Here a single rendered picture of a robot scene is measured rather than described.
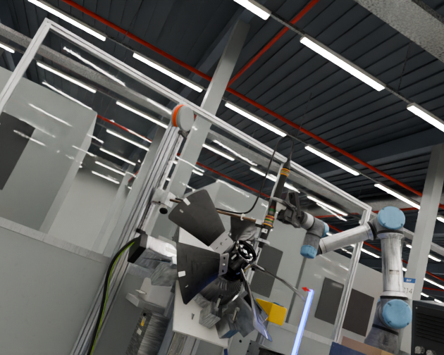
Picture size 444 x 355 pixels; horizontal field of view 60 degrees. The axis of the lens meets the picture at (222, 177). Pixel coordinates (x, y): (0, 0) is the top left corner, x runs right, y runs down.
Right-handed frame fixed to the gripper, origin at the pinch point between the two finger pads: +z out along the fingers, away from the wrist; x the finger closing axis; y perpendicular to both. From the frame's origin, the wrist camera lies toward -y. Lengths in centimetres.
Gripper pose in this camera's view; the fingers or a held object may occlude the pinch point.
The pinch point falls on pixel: (270, 197)
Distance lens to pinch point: 181.5
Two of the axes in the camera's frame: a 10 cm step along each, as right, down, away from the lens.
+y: -3.4, 9.0, -2.7
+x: -4.6, 1.0, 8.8
